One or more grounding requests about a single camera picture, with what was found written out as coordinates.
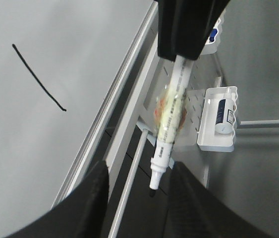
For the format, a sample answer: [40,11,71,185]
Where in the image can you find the whiteboard with aluminium frame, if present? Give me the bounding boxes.
[0,0,151,230]

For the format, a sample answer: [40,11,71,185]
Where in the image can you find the white metal stand frame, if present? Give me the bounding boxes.
[104,14,279,189]

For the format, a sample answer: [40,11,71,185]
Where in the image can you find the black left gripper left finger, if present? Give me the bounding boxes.
[9,161,109,238]

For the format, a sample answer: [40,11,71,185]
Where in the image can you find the white accessory tray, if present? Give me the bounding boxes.
[197,86,238,152]

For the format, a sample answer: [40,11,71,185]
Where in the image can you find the white whiteboard marker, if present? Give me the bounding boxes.
[149,56,194,197]

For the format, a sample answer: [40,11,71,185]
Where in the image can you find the black marker stroke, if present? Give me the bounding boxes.
[11,44,67,112]

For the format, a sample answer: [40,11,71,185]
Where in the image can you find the blue whiteboard eraser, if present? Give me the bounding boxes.
[209,28,218,42]

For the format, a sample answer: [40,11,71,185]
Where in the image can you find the blue white spray bottle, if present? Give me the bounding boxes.
[215,87,235,134]

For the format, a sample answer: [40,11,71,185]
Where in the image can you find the white horizontal stand rod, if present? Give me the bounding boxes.
[108,129,149,238]

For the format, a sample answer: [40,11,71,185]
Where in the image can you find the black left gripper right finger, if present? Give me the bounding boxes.
[168,162,270,238]

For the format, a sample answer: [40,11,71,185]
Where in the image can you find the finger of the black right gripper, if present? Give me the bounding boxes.
[157,0,229,60]

